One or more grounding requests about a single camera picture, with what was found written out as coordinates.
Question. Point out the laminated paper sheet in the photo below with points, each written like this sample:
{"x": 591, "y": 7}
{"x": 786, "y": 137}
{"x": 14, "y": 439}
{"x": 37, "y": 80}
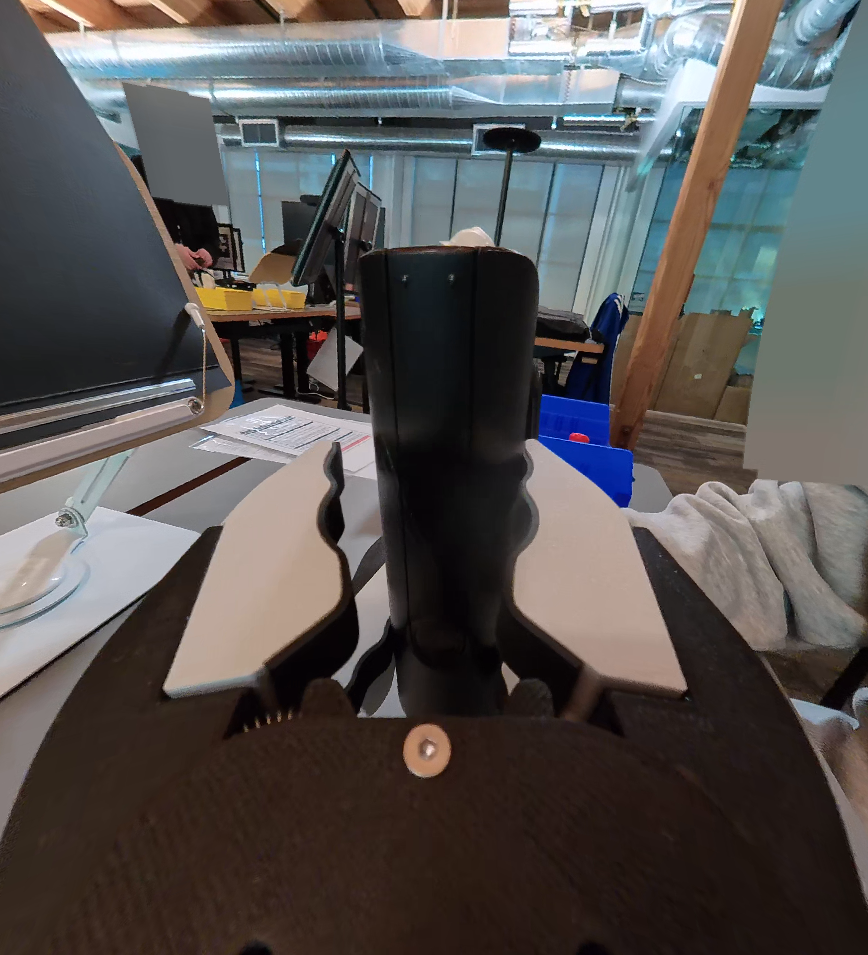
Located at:
{"x": 292, "y": 433}

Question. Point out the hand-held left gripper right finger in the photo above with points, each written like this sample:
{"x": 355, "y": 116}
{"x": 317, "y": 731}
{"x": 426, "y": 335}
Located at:
{"x": 590, "y": 589}

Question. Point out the small yellow bin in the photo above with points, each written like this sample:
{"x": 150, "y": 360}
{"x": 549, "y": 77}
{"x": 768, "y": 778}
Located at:
{"x": 225, "y": 298}
{"x": 281, "y": 298}

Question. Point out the black pole with round disc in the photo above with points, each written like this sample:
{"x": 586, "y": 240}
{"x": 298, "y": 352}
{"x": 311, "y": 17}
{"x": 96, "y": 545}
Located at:
{"x": 506, "y": 194}

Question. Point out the blue plastic bin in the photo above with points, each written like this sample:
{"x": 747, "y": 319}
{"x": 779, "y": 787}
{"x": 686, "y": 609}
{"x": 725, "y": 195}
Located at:
{"x": 590, "y": 466}

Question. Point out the slim silver duct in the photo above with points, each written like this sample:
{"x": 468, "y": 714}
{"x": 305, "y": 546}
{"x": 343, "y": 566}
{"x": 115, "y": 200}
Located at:
{"x": 404, "y": 142}

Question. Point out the black board with wooden rim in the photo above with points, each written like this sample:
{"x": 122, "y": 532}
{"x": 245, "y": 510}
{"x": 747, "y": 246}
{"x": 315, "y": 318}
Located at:
{"x": 46, "y": 224}

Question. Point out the blue jacket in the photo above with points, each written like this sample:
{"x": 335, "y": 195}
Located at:
{"x": 602, "y": 351}

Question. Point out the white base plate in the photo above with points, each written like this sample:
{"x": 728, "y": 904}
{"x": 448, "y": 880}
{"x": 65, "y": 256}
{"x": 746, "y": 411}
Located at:
{"x": 128, "y": 567}

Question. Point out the large silver ventilation duct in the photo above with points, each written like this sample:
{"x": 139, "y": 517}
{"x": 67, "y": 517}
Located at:
{"x": 255, "y": 48}

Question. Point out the wooden support post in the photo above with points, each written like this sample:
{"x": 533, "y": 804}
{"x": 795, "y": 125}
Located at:
{"x": 695, "y": 224}

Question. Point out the white hard hat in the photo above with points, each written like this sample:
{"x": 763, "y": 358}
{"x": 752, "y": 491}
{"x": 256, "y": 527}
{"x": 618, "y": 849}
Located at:
{"x": 467, "y": 237}

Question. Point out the wooden background desk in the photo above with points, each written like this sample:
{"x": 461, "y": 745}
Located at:
{"x": 285, "y": 313}

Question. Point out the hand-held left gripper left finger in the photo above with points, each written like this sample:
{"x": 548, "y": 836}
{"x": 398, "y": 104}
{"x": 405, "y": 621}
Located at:
{"x": 262, "y": 589}

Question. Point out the open cardboard box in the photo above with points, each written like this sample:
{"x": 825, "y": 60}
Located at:
{"x": 277, "y": 268}

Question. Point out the black bag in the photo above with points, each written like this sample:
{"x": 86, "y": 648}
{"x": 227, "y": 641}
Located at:
{"x": 561, "y": 324}

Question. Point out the black computer monitor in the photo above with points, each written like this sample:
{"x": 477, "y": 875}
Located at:
{"x": 326, "y": 224}
{"x": 365, "y": 220}

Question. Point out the stacked cardboard sheets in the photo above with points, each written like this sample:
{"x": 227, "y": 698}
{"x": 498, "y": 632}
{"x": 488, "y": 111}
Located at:
{"x": 702, "y": 358}

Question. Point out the clear round stand foot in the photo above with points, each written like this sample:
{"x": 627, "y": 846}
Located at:
{"x": 1, "y": 597}

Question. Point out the black remote control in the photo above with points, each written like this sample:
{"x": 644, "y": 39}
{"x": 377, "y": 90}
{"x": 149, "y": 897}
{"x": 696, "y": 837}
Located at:
{"x": 449, "y": 373}

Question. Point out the person's grey sweatshirt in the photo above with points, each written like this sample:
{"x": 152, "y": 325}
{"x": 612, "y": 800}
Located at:
{"x": 740, "y": 559}

